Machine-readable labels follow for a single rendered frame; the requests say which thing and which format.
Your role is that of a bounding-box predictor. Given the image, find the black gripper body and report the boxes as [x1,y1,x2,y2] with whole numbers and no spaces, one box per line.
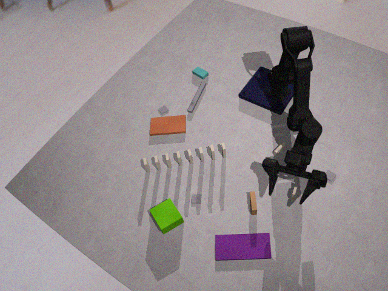
[262,146,327,187]

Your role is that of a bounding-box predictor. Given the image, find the purple flat rectangular block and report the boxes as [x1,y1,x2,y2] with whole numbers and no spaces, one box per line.
[215,233,272,261]

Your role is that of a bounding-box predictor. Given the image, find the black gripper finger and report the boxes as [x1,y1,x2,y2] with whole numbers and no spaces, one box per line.
[265,167,278,196]
[299,178,320,204]

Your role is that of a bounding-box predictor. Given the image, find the teal rectangular block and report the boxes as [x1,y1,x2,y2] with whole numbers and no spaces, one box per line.
[192,67,209,79]

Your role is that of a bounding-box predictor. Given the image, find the grey long bar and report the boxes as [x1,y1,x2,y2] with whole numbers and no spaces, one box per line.
[188,82,206,113]

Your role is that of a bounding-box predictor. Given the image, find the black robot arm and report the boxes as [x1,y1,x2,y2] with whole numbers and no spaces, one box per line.
[267,26,323,169]

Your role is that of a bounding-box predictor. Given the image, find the green block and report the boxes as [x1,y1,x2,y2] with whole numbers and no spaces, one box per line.
[150,198,184,234]

